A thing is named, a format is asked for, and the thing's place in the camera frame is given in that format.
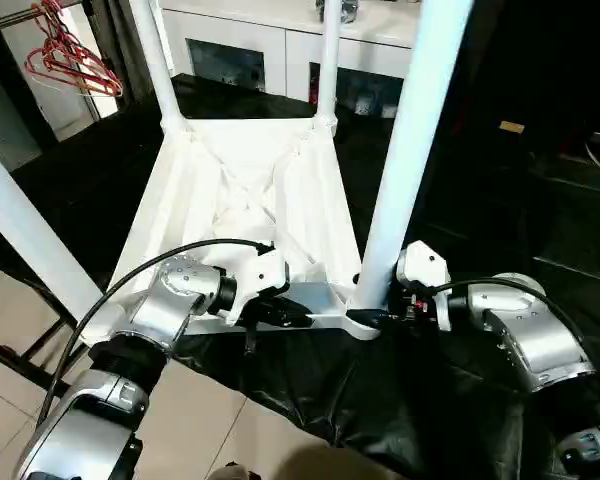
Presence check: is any dark object on cabinet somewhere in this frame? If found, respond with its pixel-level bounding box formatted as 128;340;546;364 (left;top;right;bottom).
315;0;360;24

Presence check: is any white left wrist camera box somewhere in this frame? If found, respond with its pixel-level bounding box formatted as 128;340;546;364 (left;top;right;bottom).
230;245;292;327

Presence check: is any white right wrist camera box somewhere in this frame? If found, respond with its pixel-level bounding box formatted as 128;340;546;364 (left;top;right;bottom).
395;240;452;333

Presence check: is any dark metal clothes rail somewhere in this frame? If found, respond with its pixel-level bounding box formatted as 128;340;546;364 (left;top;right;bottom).
0;0;93;33

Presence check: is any white cabinet with glass doors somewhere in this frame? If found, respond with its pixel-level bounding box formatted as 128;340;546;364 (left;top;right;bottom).
155;0;427;119

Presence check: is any black plastic mat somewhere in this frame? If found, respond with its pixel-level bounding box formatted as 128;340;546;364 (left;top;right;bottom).
0;72;600;480

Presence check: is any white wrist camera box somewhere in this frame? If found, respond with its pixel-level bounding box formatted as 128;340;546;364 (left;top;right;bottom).
395;240;452;333
230;245;292;327

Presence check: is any grey curtain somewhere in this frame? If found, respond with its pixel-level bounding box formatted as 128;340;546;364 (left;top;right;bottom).
85;0;173;101

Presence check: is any black metal table frame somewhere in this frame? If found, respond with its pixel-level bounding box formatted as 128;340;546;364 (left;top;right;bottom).
0;290;83;401

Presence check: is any white plastic table leg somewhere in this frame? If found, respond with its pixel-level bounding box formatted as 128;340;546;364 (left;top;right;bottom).
128;0;187;137
315;0;344;133
0;135;107;323
345;0;477;337

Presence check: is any white plastic table top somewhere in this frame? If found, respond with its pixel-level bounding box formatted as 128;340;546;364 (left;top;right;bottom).
80;115;381;346

